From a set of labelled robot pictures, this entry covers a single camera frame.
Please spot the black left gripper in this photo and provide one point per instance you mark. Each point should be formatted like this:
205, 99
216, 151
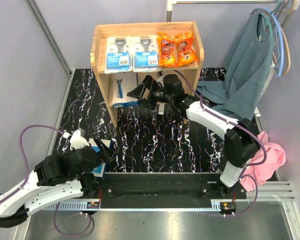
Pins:
106, 153

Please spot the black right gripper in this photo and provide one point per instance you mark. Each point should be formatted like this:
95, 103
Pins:
148, 102

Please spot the white Harry's razor box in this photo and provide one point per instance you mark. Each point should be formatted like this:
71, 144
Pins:
122, 83

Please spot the blue Harry's razor box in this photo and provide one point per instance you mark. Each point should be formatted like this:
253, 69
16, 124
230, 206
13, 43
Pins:
99, 171

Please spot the Gillette razor blister pack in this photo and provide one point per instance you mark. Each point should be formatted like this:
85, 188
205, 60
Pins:
119, 57

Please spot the orange razor pack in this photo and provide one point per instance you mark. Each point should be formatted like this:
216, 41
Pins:
166, 46
185, 53

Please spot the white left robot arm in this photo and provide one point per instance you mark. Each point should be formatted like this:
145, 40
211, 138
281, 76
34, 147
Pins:
59, 177

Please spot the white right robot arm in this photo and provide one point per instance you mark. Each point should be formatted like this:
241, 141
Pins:
240, 139

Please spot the small white bottle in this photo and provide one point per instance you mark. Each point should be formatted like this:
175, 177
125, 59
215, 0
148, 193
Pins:
161, 109

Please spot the metal clothes rack bar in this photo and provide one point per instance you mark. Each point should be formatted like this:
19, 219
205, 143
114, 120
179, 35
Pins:
170, 4

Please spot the teal blue t-shirt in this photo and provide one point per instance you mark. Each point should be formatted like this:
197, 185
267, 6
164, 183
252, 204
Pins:
247, 65

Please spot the blue plastic hanger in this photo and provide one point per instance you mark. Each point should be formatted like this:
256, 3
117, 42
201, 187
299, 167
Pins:
279, 43

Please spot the beige wooden hanger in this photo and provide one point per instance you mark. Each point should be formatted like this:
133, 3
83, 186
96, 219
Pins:
284, 14

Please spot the green plastic hanger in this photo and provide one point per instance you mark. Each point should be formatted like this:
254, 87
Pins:
269, 17

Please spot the pink cloth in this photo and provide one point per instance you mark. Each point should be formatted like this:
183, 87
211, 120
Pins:
276, 157

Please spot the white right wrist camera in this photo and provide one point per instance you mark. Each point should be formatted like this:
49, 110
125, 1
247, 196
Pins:
160, 77

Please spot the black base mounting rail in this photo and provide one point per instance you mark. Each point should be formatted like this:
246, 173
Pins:
163, 191

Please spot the aluminium corner frame profile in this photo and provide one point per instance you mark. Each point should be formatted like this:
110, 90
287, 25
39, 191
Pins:
48, 35

